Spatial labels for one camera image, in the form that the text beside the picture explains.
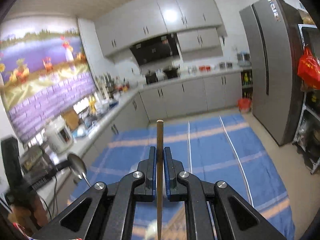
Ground metal spoon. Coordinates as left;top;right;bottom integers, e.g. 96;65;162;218
67;153;91;187

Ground red waste bin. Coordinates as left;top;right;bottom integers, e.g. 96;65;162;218
238;98;252;113

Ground wooden cutting board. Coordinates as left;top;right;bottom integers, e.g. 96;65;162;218
61;108;79;131

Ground grey upper kitchen cabinets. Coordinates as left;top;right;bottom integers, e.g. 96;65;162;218
94;0;223;57

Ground grey lower kitchen cabinets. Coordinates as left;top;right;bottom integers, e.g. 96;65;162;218
49;71;243;205

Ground wooden chopstick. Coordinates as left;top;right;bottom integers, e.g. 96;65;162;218
156;120;164;239

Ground grey refrigerator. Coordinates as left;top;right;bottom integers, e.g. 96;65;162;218
240;0;303;146

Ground blue plaid tablecloth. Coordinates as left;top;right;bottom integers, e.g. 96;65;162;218
70;114;295;239

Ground metal storage shelf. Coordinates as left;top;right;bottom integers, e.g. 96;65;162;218
292;24;319;174

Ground grey kitchen cabinets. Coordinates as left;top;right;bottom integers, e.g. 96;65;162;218
49;71;243;205
94;0;223;57

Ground white rice cooker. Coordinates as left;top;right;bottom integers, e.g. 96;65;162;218
44;116;73;154

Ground black range hood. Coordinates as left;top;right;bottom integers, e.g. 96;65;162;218
130;34;179;66

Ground landscape window blind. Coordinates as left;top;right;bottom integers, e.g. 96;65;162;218
1;16;96;144

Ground red plastic bag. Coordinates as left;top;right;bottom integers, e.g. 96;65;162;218
298;45;320;90

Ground black cooking pot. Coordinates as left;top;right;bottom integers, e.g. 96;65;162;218
145;70;158;85

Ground person's left hand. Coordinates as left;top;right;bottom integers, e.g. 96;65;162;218
8;195;48;236

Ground black wok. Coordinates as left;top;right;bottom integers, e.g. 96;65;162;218
163;66;180;79

